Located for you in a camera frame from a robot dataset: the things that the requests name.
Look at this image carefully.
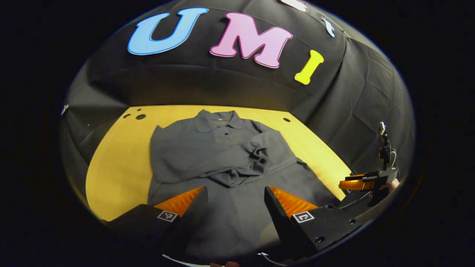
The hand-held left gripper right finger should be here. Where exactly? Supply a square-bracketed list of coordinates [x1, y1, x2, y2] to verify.
[264, 185, 373, 261]

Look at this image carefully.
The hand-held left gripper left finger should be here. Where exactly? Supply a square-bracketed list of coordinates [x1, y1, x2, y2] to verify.
[100, 185, 209, 257]

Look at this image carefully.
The grey long-sleeved shirt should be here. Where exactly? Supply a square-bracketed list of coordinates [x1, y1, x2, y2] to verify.
[148, 109, 340, 262]

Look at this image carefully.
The black backdrop cloth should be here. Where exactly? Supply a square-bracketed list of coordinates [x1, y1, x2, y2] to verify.
[59, 0, 416, 186]

